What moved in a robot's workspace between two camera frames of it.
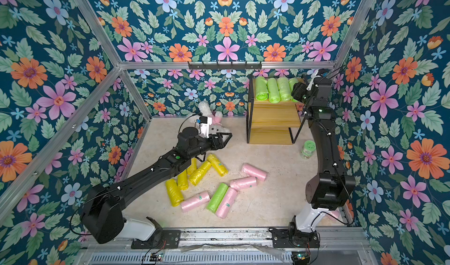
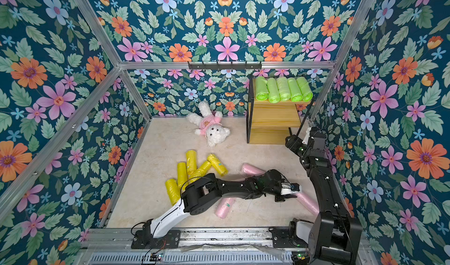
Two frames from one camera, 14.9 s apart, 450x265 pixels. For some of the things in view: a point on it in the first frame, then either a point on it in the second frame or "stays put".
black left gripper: (217, 145) → (283, 199)
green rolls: (273, 90) stays put
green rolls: (284, 88) stays put
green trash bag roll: (261, 88) stays put
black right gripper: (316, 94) → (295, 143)
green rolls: (292, 81) stays put
